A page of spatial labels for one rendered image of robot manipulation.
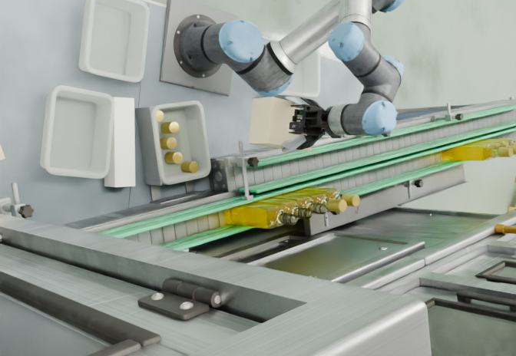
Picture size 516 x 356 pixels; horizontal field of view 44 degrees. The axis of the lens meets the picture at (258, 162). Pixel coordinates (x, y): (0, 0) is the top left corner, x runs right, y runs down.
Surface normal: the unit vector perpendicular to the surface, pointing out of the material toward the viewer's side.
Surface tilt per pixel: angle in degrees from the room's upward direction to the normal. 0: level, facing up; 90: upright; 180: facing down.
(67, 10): 0
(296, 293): 90
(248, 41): 7
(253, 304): 90
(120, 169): 0
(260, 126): 90
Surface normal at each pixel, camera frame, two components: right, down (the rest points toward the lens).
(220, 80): 0.64, 0.07
